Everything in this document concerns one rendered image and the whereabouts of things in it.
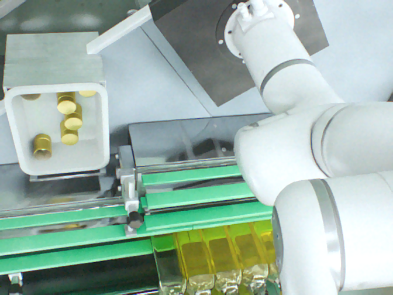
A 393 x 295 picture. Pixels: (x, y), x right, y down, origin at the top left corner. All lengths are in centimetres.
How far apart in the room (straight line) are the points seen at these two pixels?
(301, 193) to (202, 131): 67
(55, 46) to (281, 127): 52
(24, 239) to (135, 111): 34
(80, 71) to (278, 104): 36
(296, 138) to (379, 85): 70
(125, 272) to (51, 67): 53
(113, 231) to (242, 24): 48
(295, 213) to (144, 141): 66
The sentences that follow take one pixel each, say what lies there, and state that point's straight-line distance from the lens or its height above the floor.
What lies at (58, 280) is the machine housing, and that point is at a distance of 113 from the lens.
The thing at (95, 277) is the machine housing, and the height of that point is 94.
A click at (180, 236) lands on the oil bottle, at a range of 96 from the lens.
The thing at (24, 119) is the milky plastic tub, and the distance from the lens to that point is 93.
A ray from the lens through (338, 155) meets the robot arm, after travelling 42.
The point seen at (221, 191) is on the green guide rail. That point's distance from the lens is 90.
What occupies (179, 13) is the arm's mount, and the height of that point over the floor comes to 81.
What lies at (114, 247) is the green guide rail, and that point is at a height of 94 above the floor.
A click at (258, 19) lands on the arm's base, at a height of 86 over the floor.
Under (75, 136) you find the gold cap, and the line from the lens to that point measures 91.
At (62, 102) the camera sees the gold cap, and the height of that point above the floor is 81.
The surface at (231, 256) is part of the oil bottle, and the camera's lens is 96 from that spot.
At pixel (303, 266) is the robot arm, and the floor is 134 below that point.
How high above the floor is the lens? 146
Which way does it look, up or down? 40 degrees down
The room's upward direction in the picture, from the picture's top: 163 degrees clockwise
